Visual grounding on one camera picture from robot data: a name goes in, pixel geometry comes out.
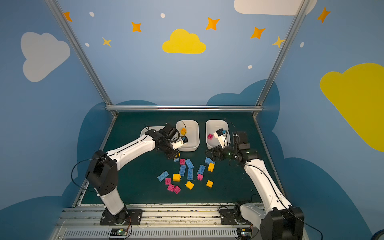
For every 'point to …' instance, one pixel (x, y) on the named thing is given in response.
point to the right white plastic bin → (211, 126)
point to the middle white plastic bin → (190, 129)
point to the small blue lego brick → (176, 159)
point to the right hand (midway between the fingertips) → (212, 148)
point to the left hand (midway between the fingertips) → (175, 151)
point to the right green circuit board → (244, 231)
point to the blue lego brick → (209, 160)
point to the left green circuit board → (118, 232)
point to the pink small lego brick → (210, 136)
